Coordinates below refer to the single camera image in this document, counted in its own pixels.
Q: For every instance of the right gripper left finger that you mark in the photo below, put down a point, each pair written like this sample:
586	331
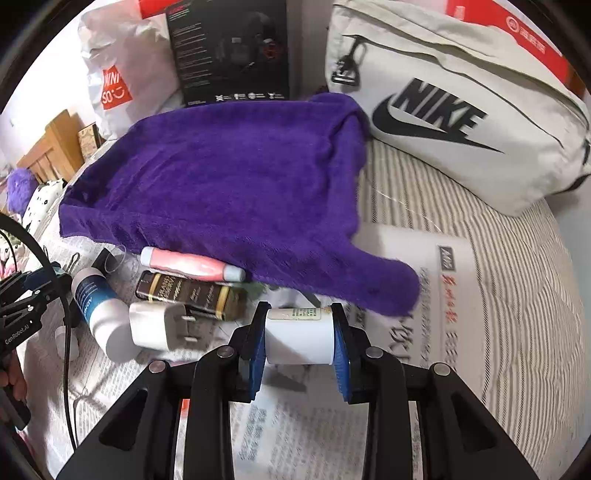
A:
230	373

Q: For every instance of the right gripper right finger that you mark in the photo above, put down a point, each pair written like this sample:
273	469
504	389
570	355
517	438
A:
369	375

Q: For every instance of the small white cylinder roll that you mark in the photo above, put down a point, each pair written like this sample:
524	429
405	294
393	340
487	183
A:
299	336

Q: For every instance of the white blue balm bottle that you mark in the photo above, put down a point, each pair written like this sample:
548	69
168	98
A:
106	315

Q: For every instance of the white charger plug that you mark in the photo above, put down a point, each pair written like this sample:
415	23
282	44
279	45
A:
162	326

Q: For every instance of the person's left hand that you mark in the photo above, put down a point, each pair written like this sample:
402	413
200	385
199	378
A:
12	374

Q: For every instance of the clear plastic cup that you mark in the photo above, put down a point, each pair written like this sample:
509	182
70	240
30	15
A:
112	262

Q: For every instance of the purple plush toy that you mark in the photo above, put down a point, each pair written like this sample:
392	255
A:
21	184

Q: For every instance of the pink and grey tube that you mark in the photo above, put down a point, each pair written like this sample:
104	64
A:
190	265

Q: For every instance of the wooden headboard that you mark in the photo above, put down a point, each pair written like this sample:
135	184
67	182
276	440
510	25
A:
56	155

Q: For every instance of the striped mattress cover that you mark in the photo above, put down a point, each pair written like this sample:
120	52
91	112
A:
535	373

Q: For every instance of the purple towel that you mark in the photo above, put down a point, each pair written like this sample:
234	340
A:
267	186

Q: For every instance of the white Miniso shopping bag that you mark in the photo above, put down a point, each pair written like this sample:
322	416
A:
131	73

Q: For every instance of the white Nike waist bag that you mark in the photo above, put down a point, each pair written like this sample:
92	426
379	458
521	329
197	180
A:
466	99

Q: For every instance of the black headset box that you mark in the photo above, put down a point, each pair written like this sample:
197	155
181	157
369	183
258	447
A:
229	50

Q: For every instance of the red paper bag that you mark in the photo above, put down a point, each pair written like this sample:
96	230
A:
507	17

